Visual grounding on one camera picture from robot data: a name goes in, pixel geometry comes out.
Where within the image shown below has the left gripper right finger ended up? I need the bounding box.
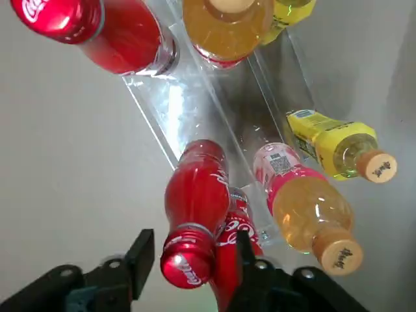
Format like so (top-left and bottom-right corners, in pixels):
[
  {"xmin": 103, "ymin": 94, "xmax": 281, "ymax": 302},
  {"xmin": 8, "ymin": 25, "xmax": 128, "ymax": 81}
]
[{"xmin": 226, "ymin": 229, "xmax": 371, "ymax": 312}]

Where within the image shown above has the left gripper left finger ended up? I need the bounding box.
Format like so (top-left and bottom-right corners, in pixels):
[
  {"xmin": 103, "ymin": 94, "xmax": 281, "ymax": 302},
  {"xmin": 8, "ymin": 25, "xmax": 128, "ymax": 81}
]
[{"xmin": 0, "ymin": 228, "xmax": 155, "ymax": 312}]

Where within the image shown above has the red cola bottle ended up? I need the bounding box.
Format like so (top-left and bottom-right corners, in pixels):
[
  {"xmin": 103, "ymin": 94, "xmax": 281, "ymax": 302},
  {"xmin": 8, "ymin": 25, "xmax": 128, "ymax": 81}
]
[
  {"xmin": 159, "ymin": 138, "xmax": 231, "ymax": 290},
  {"xmin": 9, "ymin": 0, "xmax": 180, "ymax": 77},
  {"xmin": 209, "ymin": 187, "xmax": 265, "ymax": 311}
]

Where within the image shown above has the orange tea bottle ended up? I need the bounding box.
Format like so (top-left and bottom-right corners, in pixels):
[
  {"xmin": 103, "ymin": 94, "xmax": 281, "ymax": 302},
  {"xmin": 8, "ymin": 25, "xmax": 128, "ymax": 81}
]
[
  {"xmin": 181, "ymin": 0, "xmax": 277, "ymax": 71},
  {"xmin": 252, "ymin": 142, "xmax": 364, "ymax": 277}
]

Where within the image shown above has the clear acrylic bottle tray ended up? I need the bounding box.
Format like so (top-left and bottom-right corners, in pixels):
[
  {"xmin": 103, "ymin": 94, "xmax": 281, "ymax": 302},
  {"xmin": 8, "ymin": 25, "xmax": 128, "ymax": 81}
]
[{"xmin": 122, "ymin": 19, "xmax": 318, "ymax": 248}]

